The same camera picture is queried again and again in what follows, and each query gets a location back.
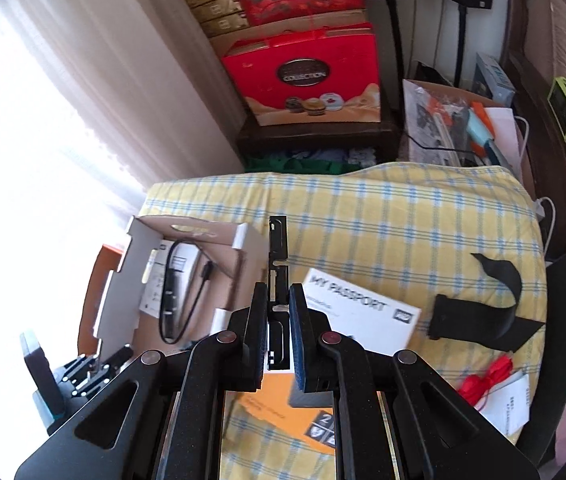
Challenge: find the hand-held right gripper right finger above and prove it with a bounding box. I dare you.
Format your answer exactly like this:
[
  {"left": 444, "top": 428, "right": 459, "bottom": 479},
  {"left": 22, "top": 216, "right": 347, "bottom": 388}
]
[{"left": 288, "top": 283, "right": 541, "bottom": 480}]

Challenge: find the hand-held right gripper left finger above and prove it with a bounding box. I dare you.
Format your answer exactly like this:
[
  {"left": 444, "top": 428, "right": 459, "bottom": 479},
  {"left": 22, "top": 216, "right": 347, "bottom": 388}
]
[{"left": 15, "top": 282, "right": 268, "bottom": 480}]

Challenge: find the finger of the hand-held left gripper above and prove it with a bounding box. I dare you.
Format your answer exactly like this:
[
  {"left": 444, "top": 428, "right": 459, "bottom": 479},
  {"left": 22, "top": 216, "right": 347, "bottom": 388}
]
[
  {"left": 19, "top": 331, "right": 66, "bottom": 433},
  {"left": 60, "top": 345, "right": 134, "bottom": 403}
]

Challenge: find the cardboard tray box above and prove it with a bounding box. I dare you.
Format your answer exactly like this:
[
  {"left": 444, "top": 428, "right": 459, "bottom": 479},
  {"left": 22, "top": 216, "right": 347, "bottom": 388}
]
[{"left": 94, "top": 215, "right": 270, "bottom": 356}]

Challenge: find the orange hard drive box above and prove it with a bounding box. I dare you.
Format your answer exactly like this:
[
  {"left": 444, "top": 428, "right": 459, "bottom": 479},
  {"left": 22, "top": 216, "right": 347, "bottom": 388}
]
[{"left": 223, "top": 267, "right": 421, "bottom": 461}]

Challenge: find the black cable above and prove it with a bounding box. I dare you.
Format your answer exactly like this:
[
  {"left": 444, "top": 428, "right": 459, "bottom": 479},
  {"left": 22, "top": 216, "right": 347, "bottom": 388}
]
[{"left": 160, "top": 239, "right": 214, "bottom": 346}]

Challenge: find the black strap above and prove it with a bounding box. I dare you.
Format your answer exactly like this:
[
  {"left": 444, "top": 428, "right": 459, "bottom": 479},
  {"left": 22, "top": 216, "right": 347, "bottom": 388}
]
[{"left": 428, "top": 252, "right": 547, "bottom": 354}]

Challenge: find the red cable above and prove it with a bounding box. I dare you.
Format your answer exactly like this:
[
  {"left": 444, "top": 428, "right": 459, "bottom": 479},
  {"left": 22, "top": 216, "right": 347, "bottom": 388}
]
[{"left": 457, "top": 355, "right": 514, "bottom": 407}]

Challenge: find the white mailer bag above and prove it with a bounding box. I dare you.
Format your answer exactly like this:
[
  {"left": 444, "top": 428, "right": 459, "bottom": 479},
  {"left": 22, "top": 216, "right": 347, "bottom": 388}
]
[{"left": 480, "top": 370, "right": 534, "bottom": 436}]

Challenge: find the orange storage box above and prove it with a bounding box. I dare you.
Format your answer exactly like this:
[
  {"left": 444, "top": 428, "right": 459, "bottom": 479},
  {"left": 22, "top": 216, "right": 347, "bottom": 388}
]
[{"left": 85, "top": 242, "right": 128, "bottom": 321}]

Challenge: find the yellow checked cloth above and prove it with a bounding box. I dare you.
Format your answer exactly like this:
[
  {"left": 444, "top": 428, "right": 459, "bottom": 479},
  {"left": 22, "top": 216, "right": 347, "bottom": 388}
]
[{"left": 138, "top": 164, "right": 548, "bottom": 480}]

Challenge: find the green cloth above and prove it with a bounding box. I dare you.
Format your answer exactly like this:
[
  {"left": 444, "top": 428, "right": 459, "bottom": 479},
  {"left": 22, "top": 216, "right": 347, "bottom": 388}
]
[{"left": 245, "top": 152, "right": 348, "bottom": 176}]

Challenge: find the dark wooden stool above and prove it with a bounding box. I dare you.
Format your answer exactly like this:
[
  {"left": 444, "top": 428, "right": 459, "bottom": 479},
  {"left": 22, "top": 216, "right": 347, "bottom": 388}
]
[{"left": 237, "top": 110, "right": 404, "bottom": 163}]

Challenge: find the red Collection gift box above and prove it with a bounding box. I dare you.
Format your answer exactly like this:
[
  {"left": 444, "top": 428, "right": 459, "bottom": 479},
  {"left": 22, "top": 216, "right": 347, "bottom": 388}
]
[{"left": 222, "top": 25, "right": 382, "bottom": 127}]

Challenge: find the brown cardboard box with clutter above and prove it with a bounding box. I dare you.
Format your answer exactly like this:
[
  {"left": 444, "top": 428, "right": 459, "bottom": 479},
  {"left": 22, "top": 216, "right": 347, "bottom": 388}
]
[{"left": 402, "top": 77, "right": 524, "bottom": 167}]

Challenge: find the white curtain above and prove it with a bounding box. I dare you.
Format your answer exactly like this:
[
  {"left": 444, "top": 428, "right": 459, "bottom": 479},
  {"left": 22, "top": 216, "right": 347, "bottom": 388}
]
[{"left": 0, "top": 0, "right": 244, "bottom": 261}]

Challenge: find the white paper sheet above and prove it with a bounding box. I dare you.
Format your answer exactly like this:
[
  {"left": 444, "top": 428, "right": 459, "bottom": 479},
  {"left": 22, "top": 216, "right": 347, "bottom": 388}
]
[{"left": 485, "top": 106, "right": 526, "bottom": 168}]

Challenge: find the black speaker stand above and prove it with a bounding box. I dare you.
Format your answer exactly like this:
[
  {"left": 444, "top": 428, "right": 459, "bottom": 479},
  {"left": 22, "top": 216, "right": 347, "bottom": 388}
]
[
  {"left": 385, "top": 0, "right": 408, "bottom": 126},
  {"left": 455, "top": 5, "right": 470, "bottom": 88}
]

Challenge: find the flat gold box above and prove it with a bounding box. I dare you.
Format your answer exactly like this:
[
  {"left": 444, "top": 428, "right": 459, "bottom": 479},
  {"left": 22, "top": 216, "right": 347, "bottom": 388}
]
[
  {"left": 190, "top": 0, "right": 241, "bottom": 12},
  {"left": 205, "top": 22, "right": 251, "bottom": 39},
  {"left": 198, "top": 9, "right": 246, "bottom": 26}
]

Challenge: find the blue grey box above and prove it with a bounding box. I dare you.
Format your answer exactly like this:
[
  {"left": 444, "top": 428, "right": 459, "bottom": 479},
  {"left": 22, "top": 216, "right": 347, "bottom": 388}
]
[{"left": 474, "top": 52, "right": 518, "bottom": 107}]

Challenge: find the dark wooden sofa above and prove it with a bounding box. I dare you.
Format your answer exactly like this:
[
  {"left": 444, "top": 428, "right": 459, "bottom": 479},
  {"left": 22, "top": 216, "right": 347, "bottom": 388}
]
[{"left": 500, "top": 0, "right": 566, "bottom": 251}]

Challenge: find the white charging cable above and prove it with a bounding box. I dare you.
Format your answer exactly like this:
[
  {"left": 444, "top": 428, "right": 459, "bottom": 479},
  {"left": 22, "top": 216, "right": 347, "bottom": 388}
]
[{"left": 513, "top": 115, "right": 558, "bottom": 256}]

